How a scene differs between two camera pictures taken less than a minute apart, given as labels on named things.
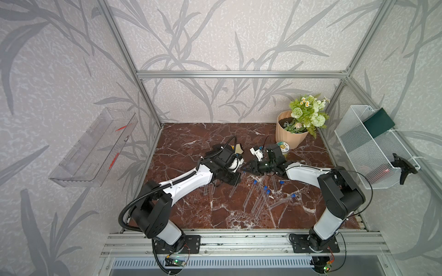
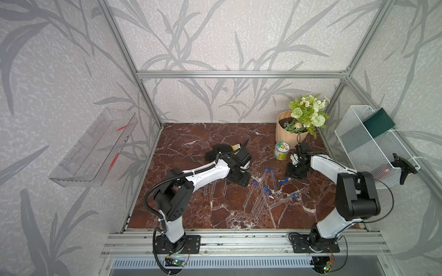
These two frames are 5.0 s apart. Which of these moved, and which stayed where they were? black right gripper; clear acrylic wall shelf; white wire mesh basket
Moved: black right gripper
Stayed: clear acrylic wall shelf; white wire mesh basket
